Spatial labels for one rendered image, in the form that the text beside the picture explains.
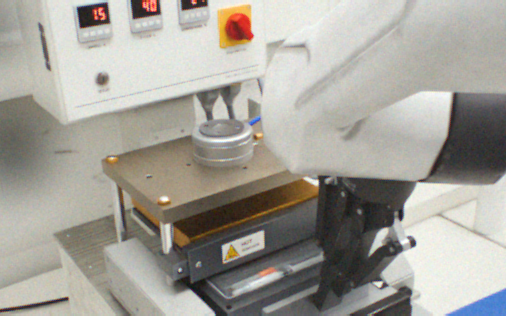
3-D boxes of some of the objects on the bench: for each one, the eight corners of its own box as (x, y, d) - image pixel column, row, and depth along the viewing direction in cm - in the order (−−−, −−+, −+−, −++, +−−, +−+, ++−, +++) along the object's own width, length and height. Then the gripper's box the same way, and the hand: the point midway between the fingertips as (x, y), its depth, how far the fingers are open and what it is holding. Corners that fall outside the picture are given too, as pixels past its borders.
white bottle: (497, 237, 133) (507, 171, 127) (471, 232, 136) (479, 167, 129) (501, 225, 137) (511, 161, 131) (475, 221, 139) (484, 157, 133)
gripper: (310, 114, 62) (268, 273, 79) (402, 206, 55) (334, 361, 71) (372, 96, 65) (319, 253, 82) (467, 181, 58) (388, 335, 75)
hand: (333, 285), depth 74 cm, fingers closed, pressing on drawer
